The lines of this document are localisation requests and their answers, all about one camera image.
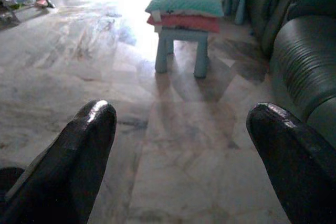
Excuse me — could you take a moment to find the teal dotted plush pillow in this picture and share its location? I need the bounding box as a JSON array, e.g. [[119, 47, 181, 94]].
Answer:
[[145, 0, 225, 18]]

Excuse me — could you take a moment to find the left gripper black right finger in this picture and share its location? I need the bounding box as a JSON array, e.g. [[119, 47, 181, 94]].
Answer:
[[246, 102, 336, 224]]

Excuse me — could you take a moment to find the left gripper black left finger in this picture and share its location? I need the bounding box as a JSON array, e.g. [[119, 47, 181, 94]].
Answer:
[[0, 100, 117, 224]]

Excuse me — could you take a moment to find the dark green leather sofa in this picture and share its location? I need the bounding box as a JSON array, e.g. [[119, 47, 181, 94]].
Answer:
[[246, 0, 336, 151]]

